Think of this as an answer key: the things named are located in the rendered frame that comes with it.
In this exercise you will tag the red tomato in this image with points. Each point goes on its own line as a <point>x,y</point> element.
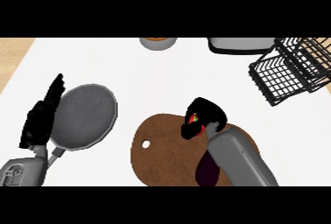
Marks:
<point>196,120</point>

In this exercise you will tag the grey cup with orange content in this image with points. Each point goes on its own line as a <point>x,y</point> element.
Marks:
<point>159,43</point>

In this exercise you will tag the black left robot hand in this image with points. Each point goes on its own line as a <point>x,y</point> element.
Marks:
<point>39,116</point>

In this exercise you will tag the brown wooden cutting board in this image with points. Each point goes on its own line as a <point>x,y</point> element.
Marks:
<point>169,151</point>

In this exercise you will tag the dark purple eggplant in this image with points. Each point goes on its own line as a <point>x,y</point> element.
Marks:
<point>208,171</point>

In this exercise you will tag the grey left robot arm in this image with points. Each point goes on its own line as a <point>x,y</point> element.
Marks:
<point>27,169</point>

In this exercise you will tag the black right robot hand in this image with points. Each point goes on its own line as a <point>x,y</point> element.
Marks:
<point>211,113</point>

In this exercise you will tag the grey frying pan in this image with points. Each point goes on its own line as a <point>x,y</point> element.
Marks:
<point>85,116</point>

